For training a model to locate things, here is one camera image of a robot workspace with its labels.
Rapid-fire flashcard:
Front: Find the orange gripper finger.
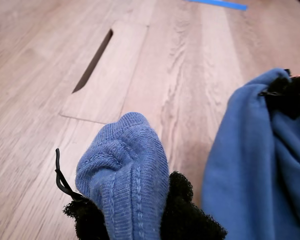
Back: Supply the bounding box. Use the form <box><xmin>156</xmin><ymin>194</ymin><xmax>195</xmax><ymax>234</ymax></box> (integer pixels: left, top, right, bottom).
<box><xmin>266</xmin><ymin>69</ymin><xmax>300</xmax><ymax>98</ymax></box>
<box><xmin>274</xmin><ymin>95</ymin><xmax>300</xmax><ymax>120</ymax></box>

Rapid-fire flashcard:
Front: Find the long blue tape strip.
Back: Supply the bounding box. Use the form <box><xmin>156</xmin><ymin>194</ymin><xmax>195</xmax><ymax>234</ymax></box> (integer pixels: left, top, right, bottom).
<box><xmin>182</xmin><ymin>0</ymin><xmax>248</xmax><ymax>12</ymax></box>

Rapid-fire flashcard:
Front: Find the black twist wire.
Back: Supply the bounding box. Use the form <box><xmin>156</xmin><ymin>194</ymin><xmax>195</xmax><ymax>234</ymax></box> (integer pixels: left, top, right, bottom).
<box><xmin>55</xmin><ymin>148</ymin><xmax>85</xmax><ymax>202</ymax></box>

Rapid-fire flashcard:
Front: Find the wooden cable hatch lid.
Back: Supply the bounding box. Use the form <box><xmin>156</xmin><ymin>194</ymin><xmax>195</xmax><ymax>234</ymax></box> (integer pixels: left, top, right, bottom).
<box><xmin>59</xmin><ymin>19</ymin><xmax>150</xmax><ymax>125</ymax></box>

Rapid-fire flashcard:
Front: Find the blue printed T-shirt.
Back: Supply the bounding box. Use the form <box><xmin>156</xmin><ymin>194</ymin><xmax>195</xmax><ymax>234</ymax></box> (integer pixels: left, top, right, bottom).
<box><xmin>74</xmin><ymin>67</ymin><xmax>300</xmax><ymax>240</ymax></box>

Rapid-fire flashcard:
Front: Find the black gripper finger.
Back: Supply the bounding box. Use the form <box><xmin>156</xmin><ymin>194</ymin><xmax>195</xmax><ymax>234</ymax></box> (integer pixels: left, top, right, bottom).
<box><xmin>161</xmin><ymin>171</ymin><xmax>228</xmax><ymax>240</ymax></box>
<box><xmin>62</xmin><ymin>196</ymin><xmax>109</xmax><ymax>240</ymax></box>

